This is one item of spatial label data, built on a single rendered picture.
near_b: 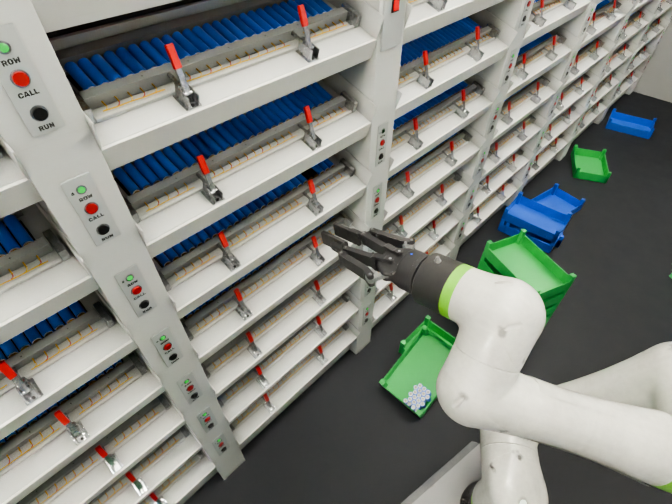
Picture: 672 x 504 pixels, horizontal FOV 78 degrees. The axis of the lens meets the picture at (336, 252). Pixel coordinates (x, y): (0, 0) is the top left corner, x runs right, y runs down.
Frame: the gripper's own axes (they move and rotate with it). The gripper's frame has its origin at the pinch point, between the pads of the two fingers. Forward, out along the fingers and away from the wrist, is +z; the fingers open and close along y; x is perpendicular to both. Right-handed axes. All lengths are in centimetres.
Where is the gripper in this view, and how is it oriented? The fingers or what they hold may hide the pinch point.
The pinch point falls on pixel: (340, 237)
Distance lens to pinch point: 83.8
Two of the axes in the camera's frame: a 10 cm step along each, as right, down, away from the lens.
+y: 7.0, -5.2, 5.0
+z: -7.0, -3.5, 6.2
